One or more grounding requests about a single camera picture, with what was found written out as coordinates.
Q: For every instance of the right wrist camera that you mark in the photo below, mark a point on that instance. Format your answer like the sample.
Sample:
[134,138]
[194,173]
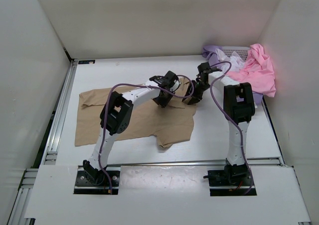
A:
[203,67]

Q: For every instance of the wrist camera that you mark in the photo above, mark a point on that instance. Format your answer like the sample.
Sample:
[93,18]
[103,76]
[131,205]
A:
[166,81]
[203,67]

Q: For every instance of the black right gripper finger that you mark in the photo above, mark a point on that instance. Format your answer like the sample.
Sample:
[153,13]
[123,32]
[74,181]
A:
[188,94]
[195,98]

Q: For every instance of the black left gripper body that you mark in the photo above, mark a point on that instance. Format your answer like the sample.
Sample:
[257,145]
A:
[163,100]

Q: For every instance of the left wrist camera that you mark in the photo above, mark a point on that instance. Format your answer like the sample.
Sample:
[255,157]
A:
[166,81]

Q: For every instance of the beige t shirt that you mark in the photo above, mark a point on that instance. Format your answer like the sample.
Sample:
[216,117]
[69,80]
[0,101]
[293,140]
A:
[172,124]

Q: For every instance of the white t shirt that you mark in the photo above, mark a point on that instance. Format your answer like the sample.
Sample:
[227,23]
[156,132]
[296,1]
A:
[236,61]

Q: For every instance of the aluminium frame rail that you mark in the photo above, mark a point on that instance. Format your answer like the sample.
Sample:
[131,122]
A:
[206,147]

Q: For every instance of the lavender t shirt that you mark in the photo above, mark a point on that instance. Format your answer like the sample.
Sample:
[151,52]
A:
[209,53]

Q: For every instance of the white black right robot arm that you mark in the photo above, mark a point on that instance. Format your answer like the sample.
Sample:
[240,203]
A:
[238,109]

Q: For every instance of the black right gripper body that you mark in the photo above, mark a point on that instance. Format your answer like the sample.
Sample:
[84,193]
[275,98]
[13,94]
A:
[198,87]

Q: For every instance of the white plastic laundry basket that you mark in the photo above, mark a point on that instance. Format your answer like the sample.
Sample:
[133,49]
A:
[243,53]

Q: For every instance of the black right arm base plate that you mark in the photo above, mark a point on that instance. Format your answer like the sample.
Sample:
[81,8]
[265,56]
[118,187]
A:
[221,185]

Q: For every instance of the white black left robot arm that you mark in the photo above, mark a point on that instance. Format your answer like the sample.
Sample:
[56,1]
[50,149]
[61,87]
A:
[116,115]

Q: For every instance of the pink t shirt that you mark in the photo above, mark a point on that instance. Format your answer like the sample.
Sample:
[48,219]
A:
[258,71]

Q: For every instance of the small label sticker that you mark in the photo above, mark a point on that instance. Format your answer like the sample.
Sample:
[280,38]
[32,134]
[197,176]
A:
[84,62]

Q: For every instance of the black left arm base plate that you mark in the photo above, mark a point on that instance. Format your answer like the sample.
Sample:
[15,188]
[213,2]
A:
[87,186]

